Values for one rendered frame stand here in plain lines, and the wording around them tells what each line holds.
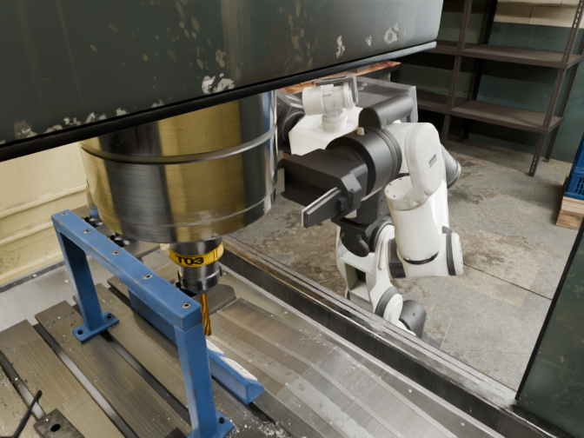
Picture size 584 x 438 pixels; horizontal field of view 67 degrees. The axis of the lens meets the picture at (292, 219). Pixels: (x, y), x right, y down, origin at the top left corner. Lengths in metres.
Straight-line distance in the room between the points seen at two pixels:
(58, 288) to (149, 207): 1.22
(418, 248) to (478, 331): 1.87
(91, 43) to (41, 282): 1.38
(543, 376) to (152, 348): 0.88
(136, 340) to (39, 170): 0.59
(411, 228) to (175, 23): 0.58
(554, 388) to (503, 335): 1.50
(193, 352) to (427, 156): 0.47
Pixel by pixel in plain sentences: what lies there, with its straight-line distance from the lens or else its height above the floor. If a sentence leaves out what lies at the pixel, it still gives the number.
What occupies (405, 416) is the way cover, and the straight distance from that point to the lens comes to 1.23.
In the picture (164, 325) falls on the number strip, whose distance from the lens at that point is 1.13.
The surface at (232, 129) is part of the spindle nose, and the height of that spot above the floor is 1.59.
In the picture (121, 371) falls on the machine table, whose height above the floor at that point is 0.90.
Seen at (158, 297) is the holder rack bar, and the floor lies 1.23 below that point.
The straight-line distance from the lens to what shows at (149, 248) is 0.89.
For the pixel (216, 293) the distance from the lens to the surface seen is 0.75.
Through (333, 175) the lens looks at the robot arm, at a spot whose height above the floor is 1.48.
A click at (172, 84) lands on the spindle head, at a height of 1.64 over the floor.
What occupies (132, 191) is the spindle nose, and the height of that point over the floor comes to 1.55.
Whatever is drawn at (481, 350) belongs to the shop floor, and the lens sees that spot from 2.50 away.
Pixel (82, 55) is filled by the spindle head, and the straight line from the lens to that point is 0.20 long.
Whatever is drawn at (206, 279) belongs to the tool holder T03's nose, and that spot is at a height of 1.42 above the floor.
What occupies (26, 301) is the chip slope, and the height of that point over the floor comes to 0.83.
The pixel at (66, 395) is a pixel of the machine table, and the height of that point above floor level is 0.90.
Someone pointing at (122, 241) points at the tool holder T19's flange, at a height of 1.22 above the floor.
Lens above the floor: 1.69
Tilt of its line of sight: 30 degrees down
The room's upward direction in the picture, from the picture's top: straight up
